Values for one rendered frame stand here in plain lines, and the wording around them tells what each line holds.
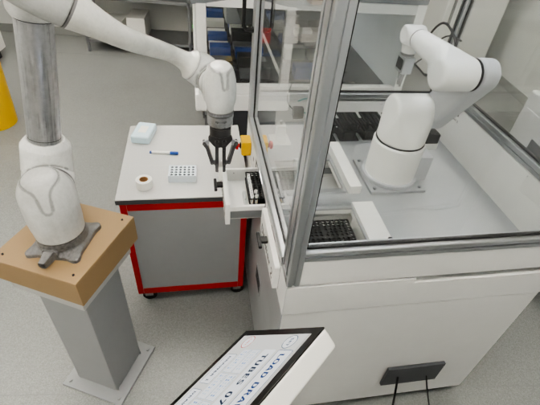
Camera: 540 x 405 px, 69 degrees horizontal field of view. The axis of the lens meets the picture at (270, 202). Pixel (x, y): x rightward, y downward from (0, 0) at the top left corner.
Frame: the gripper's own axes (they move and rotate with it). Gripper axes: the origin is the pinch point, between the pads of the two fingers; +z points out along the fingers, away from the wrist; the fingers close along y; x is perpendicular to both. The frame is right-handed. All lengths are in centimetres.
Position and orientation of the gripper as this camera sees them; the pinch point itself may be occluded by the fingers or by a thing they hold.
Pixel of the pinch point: (220, 171)
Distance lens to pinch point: 151.4
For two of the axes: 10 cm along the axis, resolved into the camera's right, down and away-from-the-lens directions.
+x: -1.5, -6.5, 7.4
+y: 9.8, -0.4, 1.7
